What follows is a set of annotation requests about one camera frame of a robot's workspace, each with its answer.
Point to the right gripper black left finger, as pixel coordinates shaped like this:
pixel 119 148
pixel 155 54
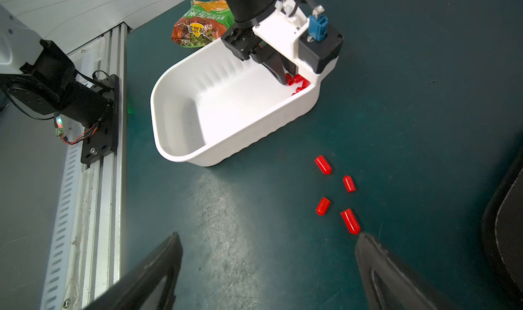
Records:
pixel 150 284

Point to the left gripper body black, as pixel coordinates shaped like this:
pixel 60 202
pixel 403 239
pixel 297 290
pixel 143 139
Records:
pixel 244 44

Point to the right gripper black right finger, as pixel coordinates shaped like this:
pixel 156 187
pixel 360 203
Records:
pixel 389 283

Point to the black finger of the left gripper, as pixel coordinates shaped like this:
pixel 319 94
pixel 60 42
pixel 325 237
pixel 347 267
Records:
pixel 277 64

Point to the red sleeve pile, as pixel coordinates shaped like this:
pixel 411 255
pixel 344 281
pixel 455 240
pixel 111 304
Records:
pixel 297 82

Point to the white plastic storage box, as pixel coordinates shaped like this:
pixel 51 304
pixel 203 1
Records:
pixel 212 105

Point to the red protection sleeve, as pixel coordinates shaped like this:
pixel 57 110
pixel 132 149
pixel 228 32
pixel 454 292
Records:
pixel 323 165
pixel 351 222
pixel 349 184
pixel 323 206

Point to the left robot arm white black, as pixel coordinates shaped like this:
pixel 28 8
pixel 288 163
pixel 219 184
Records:
pixel 38 73

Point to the green snack packet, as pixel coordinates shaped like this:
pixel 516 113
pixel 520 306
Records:
pixel 203 23

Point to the metal scroll hook stand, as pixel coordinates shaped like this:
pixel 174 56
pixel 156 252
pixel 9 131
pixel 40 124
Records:
pixel 501 231

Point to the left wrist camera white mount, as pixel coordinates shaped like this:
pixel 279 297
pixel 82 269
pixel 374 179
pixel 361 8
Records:
pixel 289 36

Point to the aluminium front rail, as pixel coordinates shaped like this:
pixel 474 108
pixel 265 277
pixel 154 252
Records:
pixel 86 256

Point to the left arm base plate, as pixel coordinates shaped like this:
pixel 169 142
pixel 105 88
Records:
pixel 104 137

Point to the left controller board with wires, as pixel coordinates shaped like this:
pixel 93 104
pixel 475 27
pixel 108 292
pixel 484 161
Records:
pixel 72 133

